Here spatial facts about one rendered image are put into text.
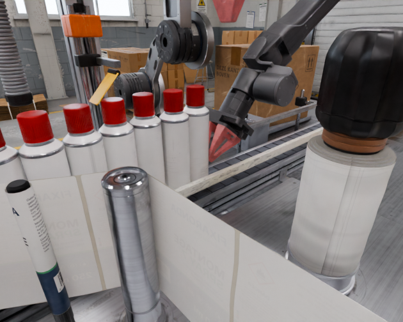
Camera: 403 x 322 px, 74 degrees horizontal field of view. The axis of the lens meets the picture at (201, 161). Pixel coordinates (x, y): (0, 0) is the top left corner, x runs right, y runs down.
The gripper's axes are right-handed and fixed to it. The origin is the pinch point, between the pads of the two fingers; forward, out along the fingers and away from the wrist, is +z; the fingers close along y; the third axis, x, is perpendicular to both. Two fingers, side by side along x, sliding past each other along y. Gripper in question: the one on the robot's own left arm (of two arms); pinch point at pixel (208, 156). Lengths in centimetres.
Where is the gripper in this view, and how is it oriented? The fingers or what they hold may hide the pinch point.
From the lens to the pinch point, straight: 56.6
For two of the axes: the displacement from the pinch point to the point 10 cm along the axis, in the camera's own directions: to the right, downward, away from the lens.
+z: -4.8, 8.8, -0.1
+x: 6.0, 3.3, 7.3
